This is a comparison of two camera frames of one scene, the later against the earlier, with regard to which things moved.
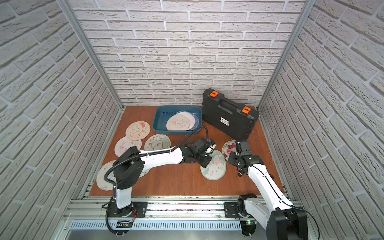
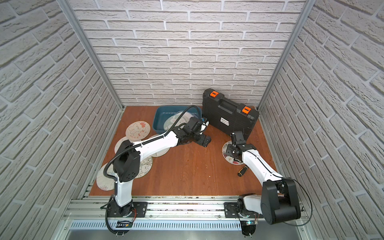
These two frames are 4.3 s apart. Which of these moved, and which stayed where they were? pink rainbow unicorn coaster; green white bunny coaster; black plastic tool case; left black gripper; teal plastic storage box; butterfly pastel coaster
Moved: left black gripper; green white bunny coaster
Stayed: black plastic tool case; teal plastic storage box; pink rainbow unicorn coaster; butterfly pastel coaster
